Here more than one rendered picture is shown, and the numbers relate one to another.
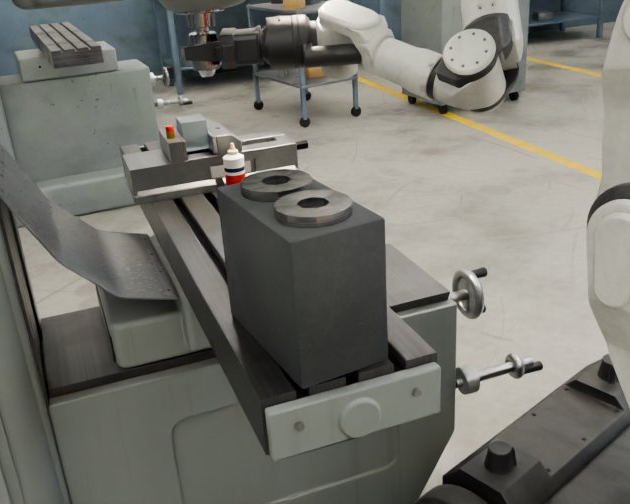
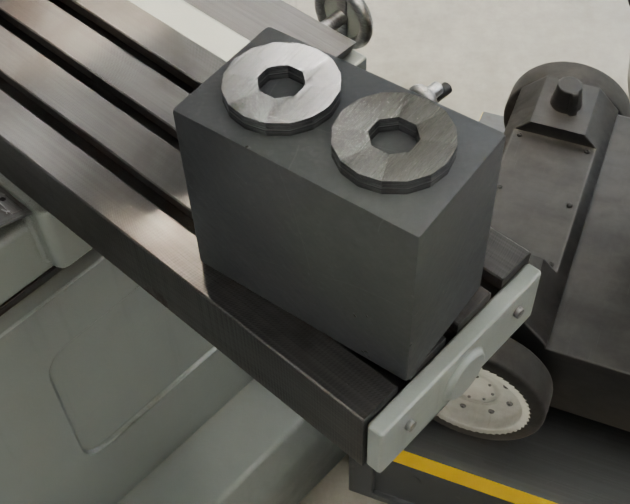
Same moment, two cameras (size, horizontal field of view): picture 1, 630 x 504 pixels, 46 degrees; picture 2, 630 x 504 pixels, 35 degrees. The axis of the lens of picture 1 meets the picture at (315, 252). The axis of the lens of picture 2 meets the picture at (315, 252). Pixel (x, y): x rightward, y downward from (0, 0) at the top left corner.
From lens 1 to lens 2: 0.51 m
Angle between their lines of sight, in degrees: 34
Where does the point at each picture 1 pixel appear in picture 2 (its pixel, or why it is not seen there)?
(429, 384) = (529, 295)
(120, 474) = not seen: outside the picture
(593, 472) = (591, 245)
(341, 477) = not seen: hidden behind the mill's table
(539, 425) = (513, 201)
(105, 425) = not seen: outside the picture
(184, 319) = (43, 234)
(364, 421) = (470, 376)
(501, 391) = not seen: hidden behind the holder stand
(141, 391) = (1, 347)
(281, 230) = (380, 208)
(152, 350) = (1, 289)
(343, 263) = (462, 219)
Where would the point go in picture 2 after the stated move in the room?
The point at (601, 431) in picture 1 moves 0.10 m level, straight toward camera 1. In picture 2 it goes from (583, 188) to (600, 243)
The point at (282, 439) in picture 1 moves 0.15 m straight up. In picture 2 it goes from (391, 448) to (398, 349)
